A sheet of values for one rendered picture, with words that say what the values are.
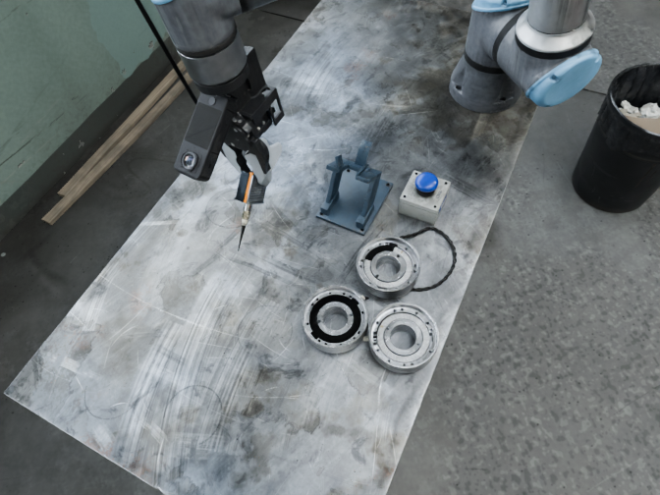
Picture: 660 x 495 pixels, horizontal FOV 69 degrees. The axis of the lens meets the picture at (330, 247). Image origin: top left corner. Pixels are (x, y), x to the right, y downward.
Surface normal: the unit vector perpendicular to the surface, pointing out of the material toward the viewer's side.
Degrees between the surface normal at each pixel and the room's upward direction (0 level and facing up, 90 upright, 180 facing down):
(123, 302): 0
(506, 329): 0
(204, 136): 33
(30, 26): 90
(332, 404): 0
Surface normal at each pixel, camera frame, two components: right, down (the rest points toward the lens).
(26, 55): 0.89, 0.35
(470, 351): -0.07, -0.51
